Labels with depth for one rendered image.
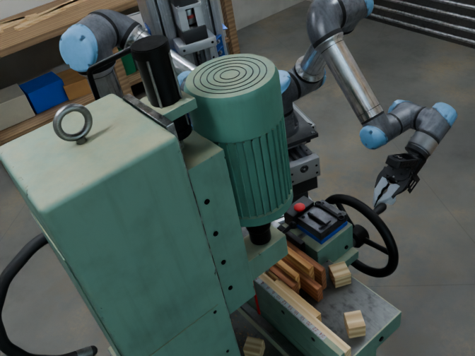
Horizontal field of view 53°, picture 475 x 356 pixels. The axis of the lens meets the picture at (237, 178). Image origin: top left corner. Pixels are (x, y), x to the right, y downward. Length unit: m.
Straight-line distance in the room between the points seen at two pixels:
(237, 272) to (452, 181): 2.09
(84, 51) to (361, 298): 0.98
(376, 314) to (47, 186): 0.81
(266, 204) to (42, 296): 2.00
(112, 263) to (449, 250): 2.03
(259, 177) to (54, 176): 0.38
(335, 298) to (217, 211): 0.46
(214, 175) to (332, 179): 2.12
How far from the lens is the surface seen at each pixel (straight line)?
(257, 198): 0.95
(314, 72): 1.82
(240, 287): 1.07
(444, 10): 4.41
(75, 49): 1.44
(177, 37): 1.78
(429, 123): 1.49
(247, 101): 0.81
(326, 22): 1.48
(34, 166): 0.77
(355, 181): 2.91
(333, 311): 1.21
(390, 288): 2.39
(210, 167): 0.83
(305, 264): 1.20
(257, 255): 1.11
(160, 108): 0.79
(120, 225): 0.74
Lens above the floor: 1.90
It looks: 39 degrees down
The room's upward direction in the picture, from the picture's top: 12 degrees counter-clockwise
